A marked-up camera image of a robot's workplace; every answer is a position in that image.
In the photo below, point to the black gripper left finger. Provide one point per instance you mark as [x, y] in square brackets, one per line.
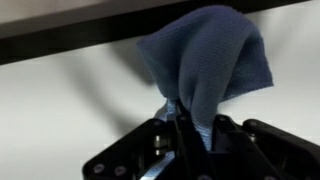
[133, 150]

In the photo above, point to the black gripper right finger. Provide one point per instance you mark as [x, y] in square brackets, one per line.
[266, 150]

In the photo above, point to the blue towel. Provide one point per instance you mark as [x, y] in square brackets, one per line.
[206, 53]

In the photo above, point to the black framed whiteboard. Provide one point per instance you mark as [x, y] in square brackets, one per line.
[50, 116]

